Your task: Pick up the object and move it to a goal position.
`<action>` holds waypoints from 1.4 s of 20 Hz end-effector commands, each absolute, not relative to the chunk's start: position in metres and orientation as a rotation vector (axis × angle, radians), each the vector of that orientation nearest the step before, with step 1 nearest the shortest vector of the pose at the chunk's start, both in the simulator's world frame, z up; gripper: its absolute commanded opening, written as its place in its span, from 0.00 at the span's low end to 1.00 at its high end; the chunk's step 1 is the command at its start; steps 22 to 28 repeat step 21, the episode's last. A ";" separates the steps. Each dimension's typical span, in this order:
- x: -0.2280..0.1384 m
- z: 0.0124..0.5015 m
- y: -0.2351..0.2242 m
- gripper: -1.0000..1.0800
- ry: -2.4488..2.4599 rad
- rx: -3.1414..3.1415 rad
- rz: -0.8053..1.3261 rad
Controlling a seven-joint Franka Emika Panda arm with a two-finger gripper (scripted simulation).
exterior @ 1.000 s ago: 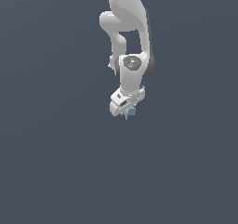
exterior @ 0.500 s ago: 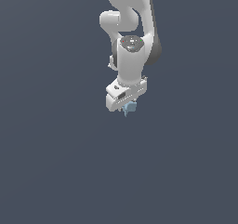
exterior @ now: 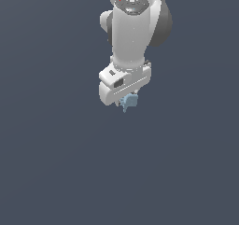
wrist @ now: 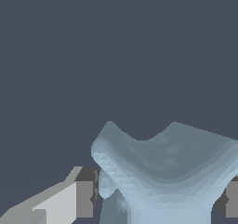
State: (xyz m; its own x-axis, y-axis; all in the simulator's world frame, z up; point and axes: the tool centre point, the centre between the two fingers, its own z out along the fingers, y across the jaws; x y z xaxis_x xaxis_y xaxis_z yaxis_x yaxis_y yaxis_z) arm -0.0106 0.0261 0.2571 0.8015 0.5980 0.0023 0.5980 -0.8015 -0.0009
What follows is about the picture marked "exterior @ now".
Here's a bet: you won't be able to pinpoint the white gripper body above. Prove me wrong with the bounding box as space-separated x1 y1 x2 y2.
98 60 153 106

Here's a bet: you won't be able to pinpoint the small light blue object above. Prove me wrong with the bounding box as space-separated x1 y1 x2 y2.
120 92 139 113

